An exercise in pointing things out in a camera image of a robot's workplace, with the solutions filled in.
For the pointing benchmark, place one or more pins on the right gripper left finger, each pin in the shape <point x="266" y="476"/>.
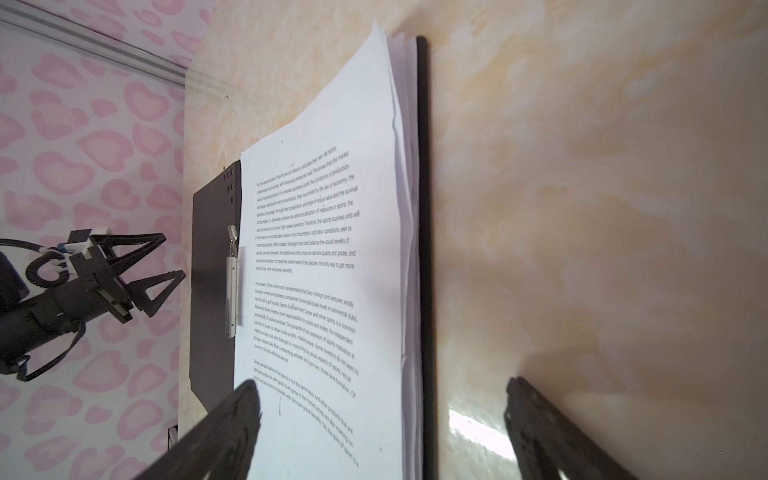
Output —
<point x="221" y="446"/>

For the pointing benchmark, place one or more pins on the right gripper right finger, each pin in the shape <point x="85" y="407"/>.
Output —
<point x="547" y="444"/>

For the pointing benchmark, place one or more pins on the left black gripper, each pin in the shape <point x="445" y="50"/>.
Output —
<point x="98" y="288"/>

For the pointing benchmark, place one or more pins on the red and black folder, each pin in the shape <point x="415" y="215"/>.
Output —
<point x="215" y="277"/>

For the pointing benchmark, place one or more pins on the text sheet corner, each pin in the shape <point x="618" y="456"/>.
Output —
<point x="329" y="277"/>

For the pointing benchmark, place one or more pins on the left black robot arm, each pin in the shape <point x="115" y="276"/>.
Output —
<point x="28" y="310"/>

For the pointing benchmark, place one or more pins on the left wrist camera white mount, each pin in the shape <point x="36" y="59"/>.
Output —
<point x="78" y="241"/>

